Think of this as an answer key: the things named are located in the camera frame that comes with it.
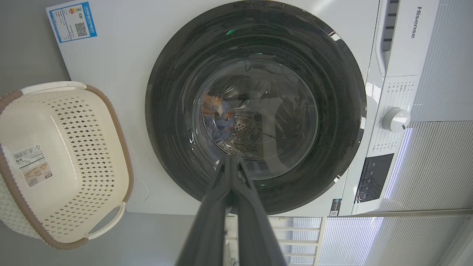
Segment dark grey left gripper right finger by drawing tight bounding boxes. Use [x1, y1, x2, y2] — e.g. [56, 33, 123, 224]
[231, 155, 287, 266]

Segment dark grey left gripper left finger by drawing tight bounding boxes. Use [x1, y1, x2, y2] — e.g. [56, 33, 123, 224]
[176, 155, 233, 266]

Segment blue bear-print pyjama clothes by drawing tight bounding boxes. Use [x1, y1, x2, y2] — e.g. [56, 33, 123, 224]
[202, 94, 237, 143]

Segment dark round washer door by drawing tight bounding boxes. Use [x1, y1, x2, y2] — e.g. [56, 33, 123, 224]
[145, 0, 367, 215]

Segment cream perforated laundry basket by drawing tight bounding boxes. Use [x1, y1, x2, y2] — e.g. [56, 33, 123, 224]
[0, 81, 134, 250]

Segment white front-load washing machine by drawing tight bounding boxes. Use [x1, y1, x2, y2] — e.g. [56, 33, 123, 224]
[46, 0, 449, 218]

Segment white basket product sticker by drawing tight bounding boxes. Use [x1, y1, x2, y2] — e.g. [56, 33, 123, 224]
[12, 145, 53, 188]

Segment white metal railing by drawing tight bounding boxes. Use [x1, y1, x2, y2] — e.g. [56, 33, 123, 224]
[225, 209, 473, 266]

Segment round white filter cover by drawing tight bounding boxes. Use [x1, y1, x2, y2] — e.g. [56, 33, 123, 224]
[133, 177, 149, 202]

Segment perforated steel washer drum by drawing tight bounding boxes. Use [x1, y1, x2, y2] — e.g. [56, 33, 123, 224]
[201, 66, 314, 163]

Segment black control display panel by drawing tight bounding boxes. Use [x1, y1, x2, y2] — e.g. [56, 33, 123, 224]
[354, 153, 394, 204]

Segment white round control knob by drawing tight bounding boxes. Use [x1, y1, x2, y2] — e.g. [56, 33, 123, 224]
[382, 108, 411, 133]

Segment blue energy label sticker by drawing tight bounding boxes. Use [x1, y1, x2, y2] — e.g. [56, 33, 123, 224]
[49, 1, 98, 43]

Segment white detergent drawer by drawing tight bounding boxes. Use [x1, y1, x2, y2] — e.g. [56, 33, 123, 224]
[375, 0, 440, 78]

